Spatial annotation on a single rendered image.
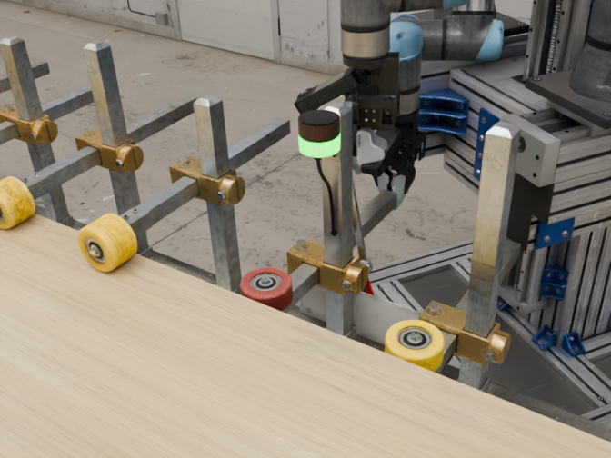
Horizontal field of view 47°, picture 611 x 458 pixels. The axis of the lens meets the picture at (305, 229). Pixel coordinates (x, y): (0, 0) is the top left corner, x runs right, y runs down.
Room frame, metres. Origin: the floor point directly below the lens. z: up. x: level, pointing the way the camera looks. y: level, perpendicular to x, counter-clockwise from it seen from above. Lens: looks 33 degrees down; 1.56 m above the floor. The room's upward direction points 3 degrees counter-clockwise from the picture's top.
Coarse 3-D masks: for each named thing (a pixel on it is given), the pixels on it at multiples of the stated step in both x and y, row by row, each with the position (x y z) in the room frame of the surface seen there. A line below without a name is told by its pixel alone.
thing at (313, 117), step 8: (312, 112) 0.95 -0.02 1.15; (320, 112) 0.95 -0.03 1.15; (328, 112) 0.94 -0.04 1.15; (304, 120) 0.92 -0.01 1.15; (312, 120) 0.92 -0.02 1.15; (320, 120) 0.92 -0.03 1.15; (328, 120) 0.92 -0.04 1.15; (336, 160) 0.94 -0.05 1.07; (320, 168) 0.92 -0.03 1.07; (328, 184) 0.94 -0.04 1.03; (328, 192) 0.94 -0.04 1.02; (336, 232) 0.95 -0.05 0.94
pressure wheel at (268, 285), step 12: (252, 276) 0.88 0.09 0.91; (264, 276) 0.88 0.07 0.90; (276, 276) 0.88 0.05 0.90; (288, 276) 0.88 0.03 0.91; (240, 288) 0.86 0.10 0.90; (252, 288) 0.85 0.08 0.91; (264, 288) 0.86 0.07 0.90; (276, 288) 0.85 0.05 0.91; (288, 288) 0.85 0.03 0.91; (264, 300) 0.83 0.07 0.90; (276, 300) 0.83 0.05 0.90; (288, 300) 0.85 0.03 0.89
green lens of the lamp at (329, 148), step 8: (304, 144) 0.91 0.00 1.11; (312, 144) 0.90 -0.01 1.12; (320, 144) 0.90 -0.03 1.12; (328, 144) 0.90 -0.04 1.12; (336, 144) 0.91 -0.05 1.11; (304, 152) 0.91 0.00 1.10; (312, 152) 0.90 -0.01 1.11; (320, 152) 0.90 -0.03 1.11; (328, 152) 0.90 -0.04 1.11; (336, 152) 0.91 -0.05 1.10
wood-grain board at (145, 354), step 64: (0, 256) 0.98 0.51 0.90; (64, 256) 0.97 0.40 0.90; (0, 320) 0.81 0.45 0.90; (64, 320) 0.81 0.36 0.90; (128, 320) 0.80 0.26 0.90; (192, 320) 0.79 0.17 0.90; (256, 320) 0.79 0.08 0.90; (0, 384) 0.68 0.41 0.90; (64, 384) 0.67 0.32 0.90; (128, 384) 0.67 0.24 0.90; (192, 384) 0.66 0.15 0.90; (256, 384) 0.66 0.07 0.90; (320, 384) 0.65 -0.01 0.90; (384, 384) 0.65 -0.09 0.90; (448, 384) 0.64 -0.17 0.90; (0, 448) 0.57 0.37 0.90; (64, 448) 0.57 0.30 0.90; (128, 448) 0.56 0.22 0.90; (192, 448) 0.56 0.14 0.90; (256, 448) 0.56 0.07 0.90; (320, 448) 0.55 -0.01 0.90; (384, 448) 0.55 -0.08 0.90; (448, 448) 0.54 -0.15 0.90; (512, 448) 0.54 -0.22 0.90; (576, 448) 0.54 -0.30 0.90
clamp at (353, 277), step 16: (288, 256) 1.00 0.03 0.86; (304, 256) 0.98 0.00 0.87; (320, 256) 0.98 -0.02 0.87; (288, 272) 1.00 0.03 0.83; (320, 272) 0.96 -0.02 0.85; (336, 272) 0.94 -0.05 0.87; (352, 272) 0.94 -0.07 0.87; (368, 272) 0.96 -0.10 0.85; (336, 288) 0.94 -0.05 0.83; (352, 288) 0.92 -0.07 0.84
